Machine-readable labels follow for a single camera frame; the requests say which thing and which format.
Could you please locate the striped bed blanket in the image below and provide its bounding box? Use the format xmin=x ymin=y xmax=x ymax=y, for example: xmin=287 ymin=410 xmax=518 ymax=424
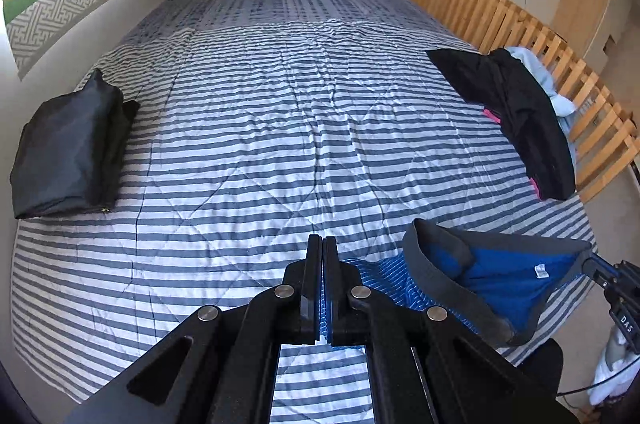
xmin=12 ymin=0 xmax=598 ymax=415

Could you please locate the person's right hand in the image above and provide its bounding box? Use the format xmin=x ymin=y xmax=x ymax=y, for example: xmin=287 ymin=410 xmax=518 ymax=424
xmin=589 ymin=329 xmax=632 ymax=406

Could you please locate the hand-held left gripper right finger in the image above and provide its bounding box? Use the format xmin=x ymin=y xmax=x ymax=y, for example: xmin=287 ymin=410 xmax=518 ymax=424
xmin=322 ymin=236 xmax=581 ymax=424

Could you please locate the dark cloth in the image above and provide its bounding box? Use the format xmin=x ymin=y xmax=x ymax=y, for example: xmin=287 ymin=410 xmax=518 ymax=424
xmin=515 ymin=337 xmax=564 ymax=405

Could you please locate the blue striped underwear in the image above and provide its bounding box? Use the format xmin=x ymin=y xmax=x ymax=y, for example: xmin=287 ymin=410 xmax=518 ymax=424
xmin=320 ymin=219 xmax=596 ymax=350

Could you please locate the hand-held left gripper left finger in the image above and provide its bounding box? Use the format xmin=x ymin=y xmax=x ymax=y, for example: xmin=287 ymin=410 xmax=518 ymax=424
xmin=65 ymin=234 xmax=323 ymax=424

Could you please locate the wooden slatted bed rail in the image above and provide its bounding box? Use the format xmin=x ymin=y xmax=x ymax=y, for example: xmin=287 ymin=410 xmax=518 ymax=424
xmin=404 ymin=0 xmax=638 ymax=205

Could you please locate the folded black cloth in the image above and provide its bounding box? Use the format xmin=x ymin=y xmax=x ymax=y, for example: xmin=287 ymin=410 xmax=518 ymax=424
xmin=10 ymin=68 xmax=141 ymax=220

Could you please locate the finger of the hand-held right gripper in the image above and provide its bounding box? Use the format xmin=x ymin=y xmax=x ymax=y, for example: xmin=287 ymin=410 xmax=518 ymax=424
xmin=580 ymin=253 xmax=620 ymax=286

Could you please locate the black cable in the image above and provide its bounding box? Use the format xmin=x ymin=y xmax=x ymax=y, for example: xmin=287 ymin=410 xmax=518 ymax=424
xmin=554 ymin=381 xmax=598 ymax=401

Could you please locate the light blue garment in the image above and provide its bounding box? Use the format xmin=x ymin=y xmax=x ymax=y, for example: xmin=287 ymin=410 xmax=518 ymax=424
xmin=505 ymin=45 xmax=576 ymax=132

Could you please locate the black garment with pink trim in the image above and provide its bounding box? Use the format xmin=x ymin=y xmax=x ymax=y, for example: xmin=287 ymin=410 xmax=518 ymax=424
xmin=426 ymin=46 xmax=577 ymax=202

